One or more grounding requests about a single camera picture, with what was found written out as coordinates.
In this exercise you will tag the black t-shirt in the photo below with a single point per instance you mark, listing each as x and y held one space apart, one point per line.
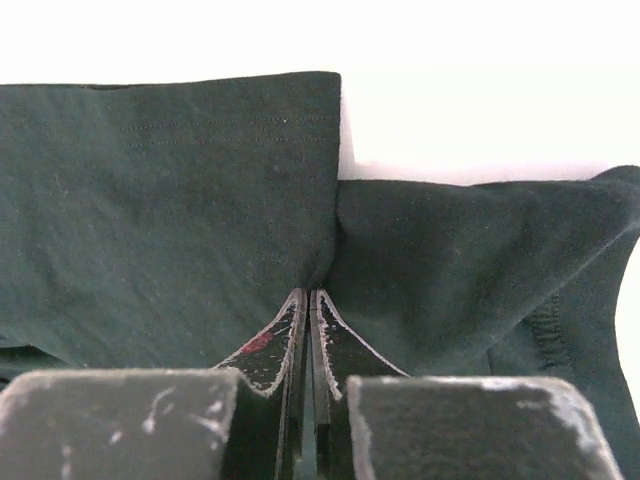
161 225

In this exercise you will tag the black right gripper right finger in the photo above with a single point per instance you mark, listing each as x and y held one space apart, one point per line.
373 421

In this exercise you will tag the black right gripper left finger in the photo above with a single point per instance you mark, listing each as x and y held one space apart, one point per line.
241 419

